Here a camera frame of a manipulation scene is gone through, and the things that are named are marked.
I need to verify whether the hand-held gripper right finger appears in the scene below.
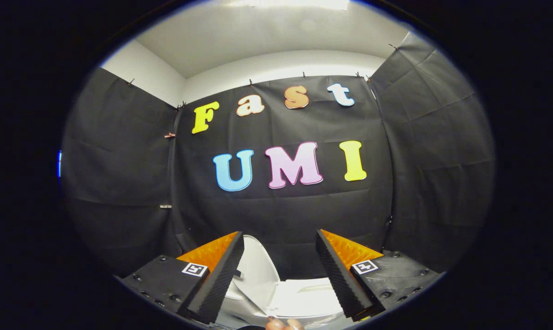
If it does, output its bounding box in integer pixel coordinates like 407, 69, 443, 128
315, 229, 444, 321

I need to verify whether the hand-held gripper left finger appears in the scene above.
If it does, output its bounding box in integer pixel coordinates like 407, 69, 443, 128
121, 231, 245, 325

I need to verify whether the black backdrop cloth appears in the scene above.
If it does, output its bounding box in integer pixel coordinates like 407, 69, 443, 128
61, 32, 496, 280

